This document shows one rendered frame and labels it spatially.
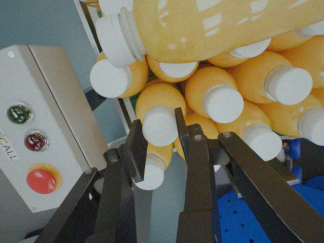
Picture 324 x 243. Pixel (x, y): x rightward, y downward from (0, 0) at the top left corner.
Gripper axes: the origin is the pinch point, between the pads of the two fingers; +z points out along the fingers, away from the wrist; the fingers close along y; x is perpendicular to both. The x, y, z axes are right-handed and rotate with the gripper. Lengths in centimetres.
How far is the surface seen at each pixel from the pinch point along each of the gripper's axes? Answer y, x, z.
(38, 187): -16.6, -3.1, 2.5
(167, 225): -37, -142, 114
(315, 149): 88, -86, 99
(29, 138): -14.1, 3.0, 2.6
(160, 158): -1.7, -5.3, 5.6
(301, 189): 21.3, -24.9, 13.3
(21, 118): -13.7, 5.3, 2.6
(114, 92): -3.5, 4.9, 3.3
